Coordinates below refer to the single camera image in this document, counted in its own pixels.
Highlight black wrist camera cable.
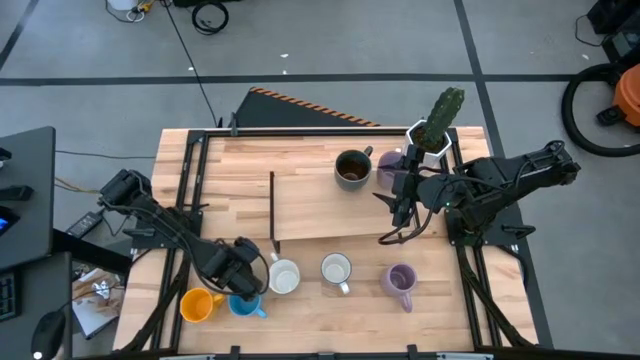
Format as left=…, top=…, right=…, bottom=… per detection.
left=377, top=207, right=434, bottom=247

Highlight black aluminium rig frame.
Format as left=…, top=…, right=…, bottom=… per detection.
left=117, top=127, right=551, bottom=360

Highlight wooden shelf riser black legs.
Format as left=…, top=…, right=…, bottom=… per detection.
left=268, top=169, right=422, bottom=254

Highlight teal mug white interior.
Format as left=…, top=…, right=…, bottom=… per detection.
left=266, top=252, right=302, bottom=295

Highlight dark grey desk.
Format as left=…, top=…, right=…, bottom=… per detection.
left=0, top=251, right=75, bottom=360
left=0, top=125, right=57, bottom=271

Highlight black power brick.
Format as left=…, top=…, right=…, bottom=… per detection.
left=65, top=210, right=105, bottom=240

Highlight black ramp orange-striped edge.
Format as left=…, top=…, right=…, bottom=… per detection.
left=233, top=86, right=382, bottom=129

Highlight black remote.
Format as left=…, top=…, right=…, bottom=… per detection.
left=0, top=184, right=35, bottom=202

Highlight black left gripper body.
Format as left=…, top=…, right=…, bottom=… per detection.
left=199, top=236, right=271, bottom=301

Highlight lavender ribbed mug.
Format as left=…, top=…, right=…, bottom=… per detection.
left=375, top=151, right=409, bottom=191

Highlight white blue leaf-pattern mug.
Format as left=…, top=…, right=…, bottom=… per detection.
left=320, top=252, right=353, bottom=296

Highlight coiled black cable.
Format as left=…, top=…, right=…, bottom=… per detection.
left=191, top=1, right=230, bottom=36

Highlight black keyboard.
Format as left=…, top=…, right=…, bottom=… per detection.
left=0, top=268, right=23, bottom=323

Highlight crumpled silver foil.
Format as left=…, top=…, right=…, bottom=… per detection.
left=89, top=279, right=120, bottom=302

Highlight black smartphone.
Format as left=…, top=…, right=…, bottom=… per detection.
left=0, top=204, right=22, bottom=239

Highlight white hexagonal plant pot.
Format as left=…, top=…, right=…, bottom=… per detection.
left=402, top=119, right=454, bottom=169

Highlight light blue faceted mug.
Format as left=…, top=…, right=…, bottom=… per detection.
left=228, top=292, right=269, bottom=320

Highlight black equipment cases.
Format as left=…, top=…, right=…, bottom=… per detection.
left=585, top=0, right=640, bottom=65

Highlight orange black shop vacuum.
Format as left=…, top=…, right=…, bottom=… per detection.
left=560, top=62, right=640, bottom=159

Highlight black computer mouse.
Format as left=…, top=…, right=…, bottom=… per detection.
left=29, top=309, right=69, bottom=360

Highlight long black floor cable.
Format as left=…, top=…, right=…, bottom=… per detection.
left=160, top=0, right=224, bottom=129

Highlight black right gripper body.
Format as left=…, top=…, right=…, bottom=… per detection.
left=392, top=143, right=451, bottom=227

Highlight yellow mug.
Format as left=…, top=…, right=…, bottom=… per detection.
left=179, top=287, right=226, bottom=324

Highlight dark green glazed mug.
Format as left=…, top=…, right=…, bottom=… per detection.
left=333, top=144, right=375, bottom=193

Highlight white paper sheet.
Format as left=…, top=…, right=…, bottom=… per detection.
left=71, top=294, right=125, bottom=341

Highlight green cactus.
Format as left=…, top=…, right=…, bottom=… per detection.
left=423, top=86, right=466, bottom=151

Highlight orange vacuum cleaner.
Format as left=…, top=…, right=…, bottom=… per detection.
left=594, top=63, right=640, bottom=129

